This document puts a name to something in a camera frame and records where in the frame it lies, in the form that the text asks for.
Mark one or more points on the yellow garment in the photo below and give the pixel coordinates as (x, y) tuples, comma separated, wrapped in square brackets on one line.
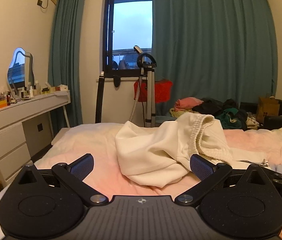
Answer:
[(178, 112)]

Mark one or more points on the white vanity desk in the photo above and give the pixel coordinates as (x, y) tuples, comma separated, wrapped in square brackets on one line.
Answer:
[(13, 135)]

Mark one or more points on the black hanging pouch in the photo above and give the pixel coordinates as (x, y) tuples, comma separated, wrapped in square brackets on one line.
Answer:
[(117, 82)]

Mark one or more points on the red garment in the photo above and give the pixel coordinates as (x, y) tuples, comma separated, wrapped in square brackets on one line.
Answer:
[(161, 91)]

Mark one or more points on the dark wall socket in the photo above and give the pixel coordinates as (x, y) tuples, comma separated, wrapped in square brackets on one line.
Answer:
[(40, 2)]

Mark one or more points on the bed with pale sheet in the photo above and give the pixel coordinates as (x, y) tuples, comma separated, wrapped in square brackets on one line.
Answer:
[(85, 140)]

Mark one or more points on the black leaning board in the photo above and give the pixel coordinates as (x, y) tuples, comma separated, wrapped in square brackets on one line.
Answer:
[(99, 97)]

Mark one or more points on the wavy vanity mirror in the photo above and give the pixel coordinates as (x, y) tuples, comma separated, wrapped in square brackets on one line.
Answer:
[(18, 67)]

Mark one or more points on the pink garment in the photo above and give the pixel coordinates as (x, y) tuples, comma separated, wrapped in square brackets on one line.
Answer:
[(187, 103)]

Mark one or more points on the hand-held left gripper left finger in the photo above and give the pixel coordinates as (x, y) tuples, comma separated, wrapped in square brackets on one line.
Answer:
[(82, 167)]

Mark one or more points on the black and white patterned cloth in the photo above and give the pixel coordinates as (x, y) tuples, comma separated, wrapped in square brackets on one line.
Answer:
[(252, 121)]

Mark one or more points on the cream white pants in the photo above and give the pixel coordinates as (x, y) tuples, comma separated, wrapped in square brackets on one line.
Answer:
[(151, 150)]

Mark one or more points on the green garment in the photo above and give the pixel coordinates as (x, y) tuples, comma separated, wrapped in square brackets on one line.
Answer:
[(227, 118)]

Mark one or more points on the black garment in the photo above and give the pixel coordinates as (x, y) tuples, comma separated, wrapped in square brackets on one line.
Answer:
[(211, 106)]

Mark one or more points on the white cloth with black stripe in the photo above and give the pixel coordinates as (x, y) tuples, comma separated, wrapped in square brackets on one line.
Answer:
[(252, 156)]

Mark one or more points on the teal curtain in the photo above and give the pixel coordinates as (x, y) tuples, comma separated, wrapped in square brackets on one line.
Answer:
[(206, 30), (65, 55)]

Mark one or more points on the tissue box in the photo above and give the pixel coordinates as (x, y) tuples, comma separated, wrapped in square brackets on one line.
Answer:
[(62, 88)]

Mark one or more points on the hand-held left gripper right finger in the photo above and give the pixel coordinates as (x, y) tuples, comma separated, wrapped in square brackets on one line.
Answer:
[(201, 168)]

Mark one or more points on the standing garment steamer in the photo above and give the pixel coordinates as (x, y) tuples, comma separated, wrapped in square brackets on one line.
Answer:
[(149, 97)]

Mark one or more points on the dark framed window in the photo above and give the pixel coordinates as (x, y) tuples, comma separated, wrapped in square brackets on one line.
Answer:
[(131, 25)]

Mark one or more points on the row of cosmetic bottles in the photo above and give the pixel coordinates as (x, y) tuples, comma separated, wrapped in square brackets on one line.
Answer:
[(32, 91)]

